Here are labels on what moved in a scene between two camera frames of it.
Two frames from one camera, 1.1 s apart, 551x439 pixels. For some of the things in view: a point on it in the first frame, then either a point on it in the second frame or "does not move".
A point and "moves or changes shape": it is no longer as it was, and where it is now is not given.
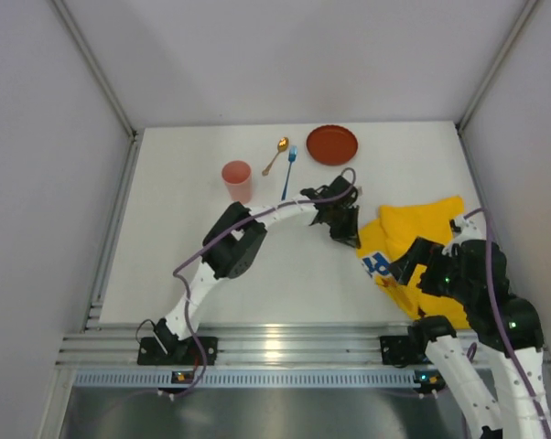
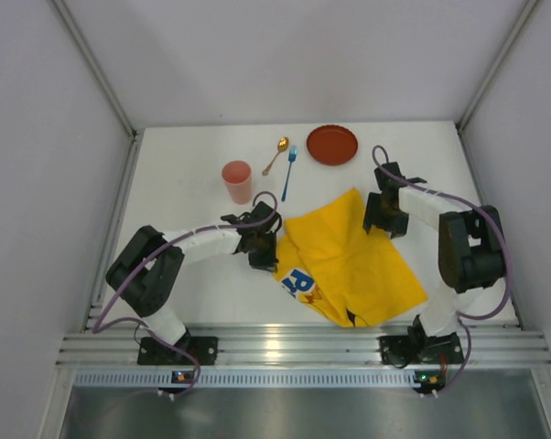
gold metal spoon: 281,145 does not move
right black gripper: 415,258 to 386,219
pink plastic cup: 236,174 does not move
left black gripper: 343,219 to 264,258
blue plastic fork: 292,155 does not move
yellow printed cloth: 383,239 moves or changes shape
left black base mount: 150,353 does not move
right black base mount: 398,351 does not move
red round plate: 331,144 does not move
